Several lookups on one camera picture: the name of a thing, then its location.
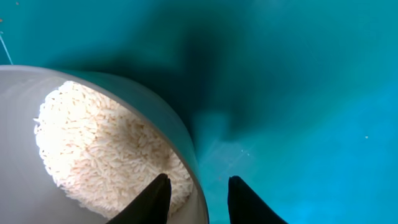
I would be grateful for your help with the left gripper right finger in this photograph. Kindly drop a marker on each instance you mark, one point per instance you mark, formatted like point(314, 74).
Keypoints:
point(246, 207)

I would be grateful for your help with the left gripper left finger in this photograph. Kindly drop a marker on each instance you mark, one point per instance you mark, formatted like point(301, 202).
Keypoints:
point(151, 206)

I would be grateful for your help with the grey bowl with grains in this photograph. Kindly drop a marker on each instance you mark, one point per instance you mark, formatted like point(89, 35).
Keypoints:
point(79, 147)

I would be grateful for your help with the teal serving tray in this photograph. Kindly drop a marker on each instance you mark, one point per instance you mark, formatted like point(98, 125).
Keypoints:
point(297, 97)

